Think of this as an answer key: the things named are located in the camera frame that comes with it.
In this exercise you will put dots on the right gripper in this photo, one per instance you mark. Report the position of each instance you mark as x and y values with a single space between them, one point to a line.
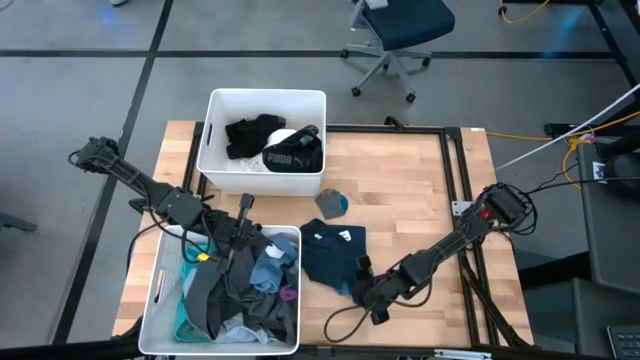
390 292

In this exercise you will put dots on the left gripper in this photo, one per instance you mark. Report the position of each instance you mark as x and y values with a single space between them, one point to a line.
227 232

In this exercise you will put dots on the navy shirt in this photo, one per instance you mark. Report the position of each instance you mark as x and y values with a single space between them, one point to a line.
330 255

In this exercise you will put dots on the dark grey shirt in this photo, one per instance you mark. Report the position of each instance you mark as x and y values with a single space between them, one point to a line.
235 295

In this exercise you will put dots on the small purple cloth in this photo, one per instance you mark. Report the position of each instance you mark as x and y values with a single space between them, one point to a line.
287 294

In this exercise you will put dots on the grey sock with blue toe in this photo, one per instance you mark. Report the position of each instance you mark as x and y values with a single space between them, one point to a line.
330 205

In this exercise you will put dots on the black Puma garment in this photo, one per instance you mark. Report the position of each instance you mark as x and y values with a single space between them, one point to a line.
290 160

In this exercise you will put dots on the light blue patterned cloth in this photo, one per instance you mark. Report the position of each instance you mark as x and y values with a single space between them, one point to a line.
240 332

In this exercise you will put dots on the white cloth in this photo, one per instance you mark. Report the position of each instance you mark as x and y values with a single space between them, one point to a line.
280 137

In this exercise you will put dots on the aqua teal cloth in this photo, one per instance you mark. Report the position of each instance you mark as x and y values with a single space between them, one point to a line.
186 325

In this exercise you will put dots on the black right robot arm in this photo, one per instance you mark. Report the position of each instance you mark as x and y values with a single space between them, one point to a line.
450 245

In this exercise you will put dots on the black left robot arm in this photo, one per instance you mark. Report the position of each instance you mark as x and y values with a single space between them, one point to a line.
125 172

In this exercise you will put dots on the silver mounting plate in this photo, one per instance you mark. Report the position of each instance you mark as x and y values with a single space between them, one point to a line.
461 208

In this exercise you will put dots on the white perforated plastic basket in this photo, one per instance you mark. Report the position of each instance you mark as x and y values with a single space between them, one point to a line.
160 340
300 107

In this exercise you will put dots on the dark grey desk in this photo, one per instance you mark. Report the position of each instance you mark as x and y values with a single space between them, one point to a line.
610 240

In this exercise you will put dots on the office chair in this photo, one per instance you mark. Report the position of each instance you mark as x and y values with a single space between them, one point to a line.
407 22

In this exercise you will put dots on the black keyboard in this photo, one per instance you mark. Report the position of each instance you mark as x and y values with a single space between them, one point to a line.
625 342

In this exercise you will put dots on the black rounded device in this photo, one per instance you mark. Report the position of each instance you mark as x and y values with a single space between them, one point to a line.
622 170

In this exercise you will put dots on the silver metal bracket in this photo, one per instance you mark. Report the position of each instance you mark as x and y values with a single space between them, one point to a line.
462 355

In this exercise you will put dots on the black table frame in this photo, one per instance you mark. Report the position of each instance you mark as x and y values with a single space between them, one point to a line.
390 129

